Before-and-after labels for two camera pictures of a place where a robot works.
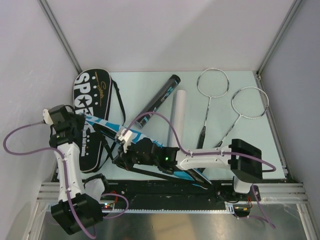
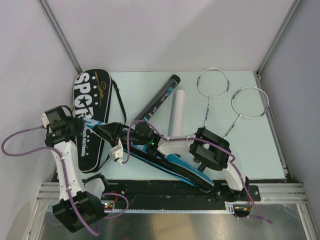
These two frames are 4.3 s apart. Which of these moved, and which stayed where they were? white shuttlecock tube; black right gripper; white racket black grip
Moved: black right gripper
Stayed: white racket black grip; white shuttlecock tube
